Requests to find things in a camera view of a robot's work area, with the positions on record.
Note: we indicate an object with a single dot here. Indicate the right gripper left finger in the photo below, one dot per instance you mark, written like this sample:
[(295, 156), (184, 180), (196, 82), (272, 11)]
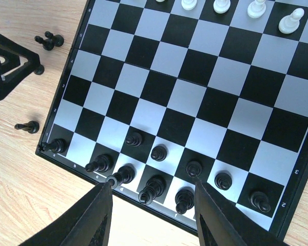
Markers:
[(87, 222)]

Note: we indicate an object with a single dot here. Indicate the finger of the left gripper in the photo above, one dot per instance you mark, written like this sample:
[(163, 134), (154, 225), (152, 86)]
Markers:
[(16, 63)]

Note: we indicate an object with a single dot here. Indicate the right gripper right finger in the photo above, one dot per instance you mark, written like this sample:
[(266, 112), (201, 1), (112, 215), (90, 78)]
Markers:
[(219, 222)]

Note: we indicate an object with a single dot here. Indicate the black pawn board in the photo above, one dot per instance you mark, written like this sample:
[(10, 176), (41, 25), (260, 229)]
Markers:
[(260, 200), (223, 181), (159, 153), (193, 168)]

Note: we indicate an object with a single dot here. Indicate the black bishop chess piece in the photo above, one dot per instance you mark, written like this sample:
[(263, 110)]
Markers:
[(184, 200)]

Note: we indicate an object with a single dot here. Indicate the black queen chess piece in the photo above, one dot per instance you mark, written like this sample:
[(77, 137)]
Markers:
[(125, 174)]

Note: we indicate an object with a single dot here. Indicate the black king chess piece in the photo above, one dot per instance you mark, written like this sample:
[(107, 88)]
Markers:
[(154, 188)]

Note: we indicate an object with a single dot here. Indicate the black rook corner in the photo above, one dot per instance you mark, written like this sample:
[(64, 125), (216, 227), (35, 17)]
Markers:
[(57, 145)]

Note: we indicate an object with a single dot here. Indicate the black pawn left pair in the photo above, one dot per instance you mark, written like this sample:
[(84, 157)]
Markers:
[(52, 41)]

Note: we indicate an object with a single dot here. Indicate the black and grey chessboard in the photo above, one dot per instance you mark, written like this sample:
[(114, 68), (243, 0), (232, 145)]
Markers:
[(226, 90)]

